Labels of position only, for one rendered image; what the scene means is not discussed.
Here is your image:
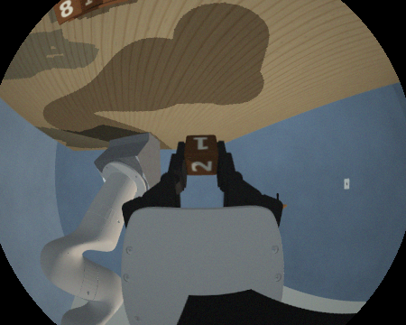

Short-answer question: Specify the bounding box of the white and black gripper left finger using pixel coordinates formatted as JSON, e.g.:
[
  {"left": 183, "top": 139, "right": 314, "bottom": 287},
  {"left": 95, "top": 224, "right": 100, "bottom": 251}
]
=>
[{"left": 122, "top": 142, "right": 187, "bottom": 228}]

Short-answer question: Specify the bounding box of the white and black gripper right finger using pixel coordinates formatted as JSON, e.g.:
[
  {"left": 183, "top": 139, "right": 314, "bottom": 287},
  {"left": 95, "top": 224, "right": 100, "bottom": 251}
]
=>
[{"left": 217, "top": 141, "right": 283, "bottom": 227}]

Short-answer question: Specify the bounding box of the brown number cube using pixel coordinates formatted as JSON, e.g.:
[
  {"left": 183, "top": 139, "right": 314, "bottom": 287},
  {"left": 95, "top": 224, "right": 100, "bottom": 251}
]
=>
[
  {"left": 184, "top": 135, "right": 218, "bottom": 175},
  {"left": 53, "top": 0, "right": 96, "bottom": 25}
]

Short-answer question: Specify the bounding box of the brown wooden tray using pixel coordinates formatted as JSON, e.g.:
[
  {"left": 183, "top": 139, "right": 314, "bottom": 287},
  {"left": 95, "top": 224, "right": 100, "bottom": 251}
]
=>
[{"left": 69, "top": 0, "right": 129, "bottom": 22}]

